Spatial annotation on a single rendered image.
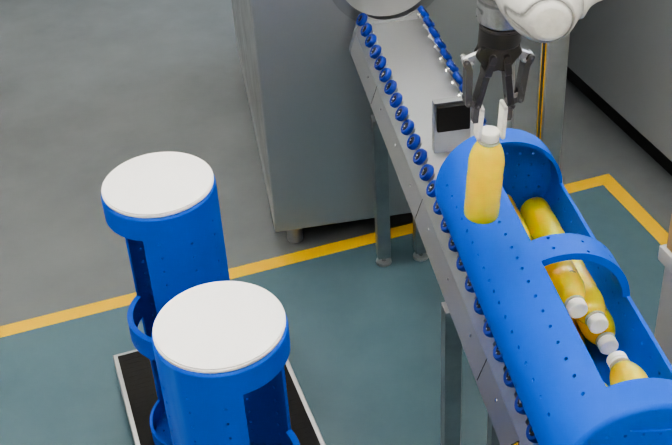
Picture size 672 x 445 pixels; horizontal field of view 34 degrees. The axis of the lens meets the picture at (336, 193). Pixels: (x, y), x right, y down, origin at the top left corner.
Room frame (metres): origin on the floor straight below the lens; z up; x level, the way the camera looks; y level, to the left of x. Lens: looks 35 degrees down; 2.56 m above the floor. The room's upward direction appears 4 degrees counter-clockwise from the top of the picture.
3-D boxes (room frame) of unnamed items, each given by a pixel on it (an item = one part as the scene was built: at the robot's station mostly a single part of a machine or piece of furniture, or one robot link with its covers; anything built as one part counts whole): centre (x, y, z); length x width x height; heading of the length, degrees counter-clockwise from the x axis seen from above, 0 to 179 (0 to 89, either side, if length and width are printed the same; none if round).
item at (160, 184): (2.26, 0.44, 1.03); 0.28 x 0.28 x 0.01
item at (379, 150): (3.16, -0.16, 0.31); 0.06 x 0.06 x 0.63; 7
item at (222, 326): (1.72, 0.26, 1.03); 0.28 x 0.28 x 0.01
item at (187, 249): (2.26, 0.44, 0.59); 0.28 x 0.28 x 0.88
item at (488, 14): (1.72, -0.31, 1.71); 0.09 x 0.09 x 0.06
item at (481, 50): (1.72, -0.30, 1.64); 0.08 x 0.07 x 0.09; 98
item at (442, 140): (2.48, -0.32, 1.00); 0.10 x 0.04 x 0.15; 97
